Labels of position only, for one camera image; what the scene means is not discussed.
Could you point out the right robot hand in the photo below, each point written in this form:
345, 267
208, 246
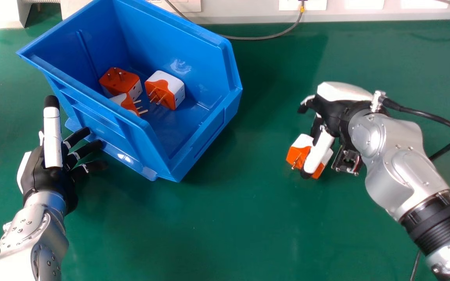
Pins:
332, 111

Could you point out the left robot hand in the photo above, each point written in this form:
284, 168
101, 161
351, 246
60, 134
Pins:
47, 175

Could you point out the white-and-orange plug adapter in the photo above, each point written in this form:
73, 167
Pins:
120, 82
165, 89
128, 103
301, 154

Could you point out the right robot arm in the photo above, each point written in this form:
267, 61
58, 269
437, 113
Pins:
412, 183

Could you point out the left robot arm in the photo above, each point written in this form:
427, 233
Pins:
29, 242

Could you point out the blue plastic bin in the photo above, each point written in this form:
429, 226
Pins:
139, 86

